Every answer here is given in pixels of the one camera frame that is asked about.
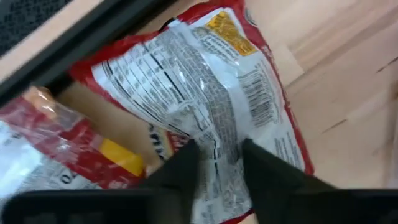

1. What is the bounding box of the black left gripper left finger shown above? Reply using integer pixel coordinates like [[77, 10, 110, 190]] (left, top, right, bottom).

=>
[[139, 139, 201, 224]]

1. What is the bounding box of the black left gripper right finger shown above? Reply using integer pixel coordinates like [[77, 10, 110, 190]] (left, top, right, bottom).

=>
[[241, 138, 337, 224]]

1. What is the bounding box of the red Maruchan ramen pack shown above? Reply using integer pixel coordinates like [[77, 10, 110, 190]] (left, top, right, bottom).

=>
[[67, 0, 315, 224], [0, 86, 147, 202]]

